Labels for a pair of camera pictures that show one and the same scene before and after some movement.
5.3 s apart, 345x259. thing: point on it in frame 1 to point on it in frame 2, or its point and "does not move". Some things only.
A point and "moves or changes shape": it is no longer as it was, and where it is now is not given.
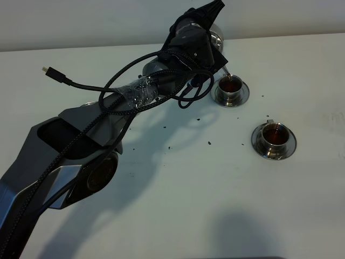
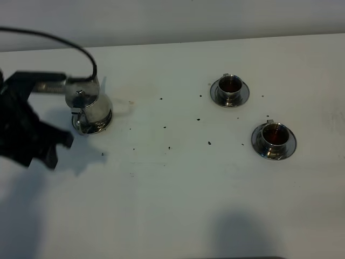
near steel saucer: (291, 146) does not move
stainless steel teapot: (216, 38) moves or changes shape
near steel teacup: (275, 136) does not move
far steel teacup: (229, 89) does not move
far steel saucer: (245, 94) does not move
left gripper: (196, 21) to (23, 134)
